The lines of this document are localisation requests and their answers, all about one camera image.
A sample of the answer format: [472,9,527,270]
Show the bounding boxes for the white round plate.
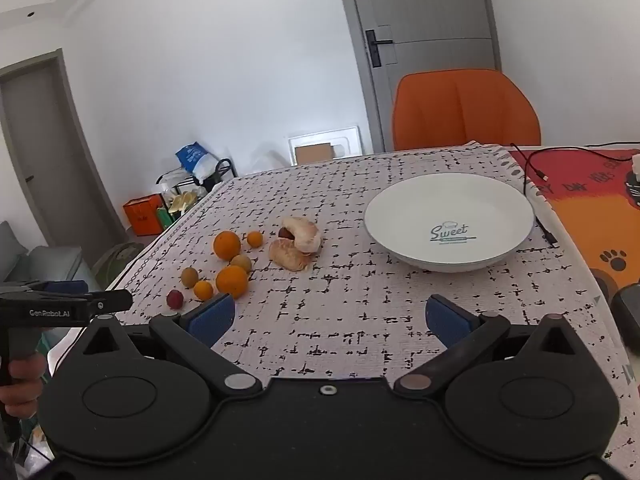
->
[363,172,536,273]

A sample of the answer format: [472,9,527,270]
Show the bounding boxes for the orange chair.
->
[391,69,542,152]

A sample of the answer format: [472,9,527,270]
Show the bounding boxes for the yellow slippers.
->
[169,191,199,214]

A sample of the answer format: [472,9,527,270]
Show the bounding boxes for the grey sofa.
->
[0,220,87,292]

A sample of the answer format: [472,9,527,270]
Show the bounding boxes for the beige lumpy food piece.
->
[281,216,321,253]
[269,239,315,272]

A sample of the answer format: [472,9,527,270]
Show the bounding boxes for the blue and white bag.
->
[175,141,217,182]

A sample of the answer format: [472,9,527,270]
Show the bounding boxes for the black door handle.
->
[365,30,396,68]

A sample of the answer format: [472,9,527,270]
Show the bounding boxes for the dark grey object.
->
[611,282,640,351]

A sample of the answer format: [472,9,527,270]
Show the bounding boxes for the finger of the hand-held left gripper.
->
[90,289,134,316]
[0,280,91,295]

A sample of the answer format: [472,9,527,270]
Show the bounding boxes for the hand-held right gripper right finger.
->
[394,294,601,403]

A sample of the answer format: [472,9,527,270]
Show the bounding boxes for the black cable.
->
[525,145,640,183]
[509,142,560,248]

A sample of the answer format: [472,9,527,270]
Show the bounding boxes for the white foam board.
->
[287,125,362,166]

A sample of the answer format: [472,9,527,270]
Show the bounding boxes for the black metal rack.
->
[156,158,238,202]

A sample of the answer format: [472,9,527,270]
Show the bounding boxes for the grey brown door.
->
[0,49,127,261]

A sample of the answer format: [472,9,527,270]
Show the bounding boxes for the person's left hand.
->
[0,353,47,421]

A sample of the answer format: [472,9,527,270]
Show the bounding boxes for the green cloth bundle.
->
[92,242,146,291]

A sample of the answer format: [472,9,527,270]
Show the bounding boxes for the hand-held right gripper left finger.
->
[75,292,263,401]

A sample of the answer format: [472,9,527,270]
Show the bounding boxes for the orange paper bag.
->
[123,195,164,237]

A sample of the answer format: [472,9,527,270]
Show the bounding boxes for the brown cardboard sheet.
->
[295,143,335,165]

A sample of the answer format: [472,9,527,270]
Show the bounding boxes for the large orange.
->
[216,265,249,299]
[213,230,242,261]

